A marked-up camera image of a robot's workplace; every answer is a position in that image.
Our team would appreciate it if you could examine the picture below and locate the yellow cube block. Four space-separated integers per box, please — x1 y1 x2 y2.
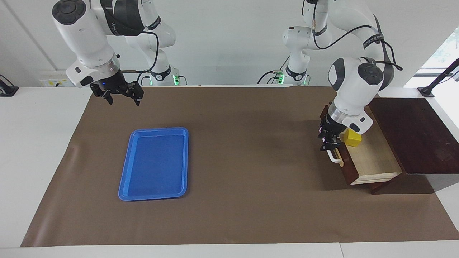
343 128 362 148

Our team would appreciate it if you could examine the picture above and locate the white drawer handle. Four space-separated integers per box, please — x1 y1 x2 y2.
327 148 345 168

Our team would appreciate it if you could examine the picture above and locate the dark wooden drawer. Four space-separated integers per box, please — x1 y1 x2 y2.
320 105 403 186

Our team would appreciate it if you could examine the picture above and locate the dark wooden drawer cabinet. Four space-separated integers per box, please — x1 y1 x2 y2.
369 97 459 195

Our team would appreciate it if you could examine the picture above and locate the blue plastic tray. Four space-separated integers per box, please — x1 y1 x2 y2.
118 127 189 201

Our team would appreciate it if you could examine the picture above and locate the brown paper table mat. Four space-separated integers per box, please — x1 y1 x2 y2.
20 86 459 248

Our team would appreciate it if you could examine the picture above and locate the black base cable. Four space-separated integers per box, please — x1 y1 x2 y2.
136 69 152 86
257 54 290 85

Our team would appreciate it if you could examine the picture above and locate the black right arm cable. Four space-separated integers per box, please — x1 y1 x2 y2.
120 30 160 74

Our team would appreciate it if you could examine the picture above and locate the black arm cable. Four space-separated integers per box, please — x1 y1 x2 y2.
311 0 403 71
120 30 160 74

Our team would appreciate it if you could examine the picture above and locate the white wall power outlet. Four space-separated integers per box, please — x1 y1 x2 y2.
39 70 74 87

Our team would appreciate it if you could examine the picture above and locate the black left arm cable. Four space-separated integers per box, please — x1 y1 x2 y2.
311 0 403 71

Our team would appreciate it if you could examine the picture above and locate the black table clamp mount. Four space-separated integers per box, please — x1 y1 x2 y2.
0 74 19 97

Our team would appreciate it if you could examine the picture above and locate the black camera stand pole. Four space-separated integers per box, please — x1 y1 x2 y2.
418 58 459 98

